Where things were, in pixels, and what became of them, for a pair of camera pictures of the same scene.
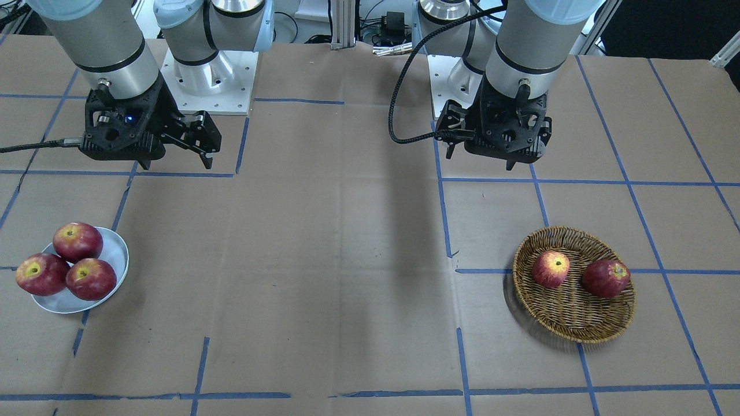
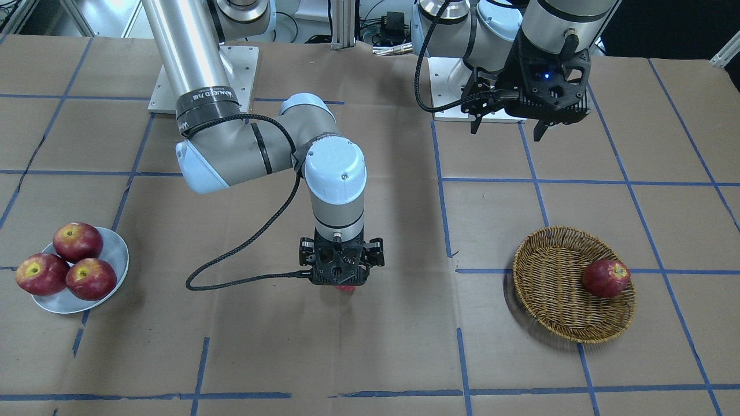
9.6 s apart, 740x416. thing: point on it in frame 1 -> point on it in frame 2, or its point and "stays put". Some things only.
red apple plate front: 91,279 stays put
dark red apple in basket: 605,278 stays put
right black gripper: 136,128 -> 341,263
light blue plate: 114,251 stays put
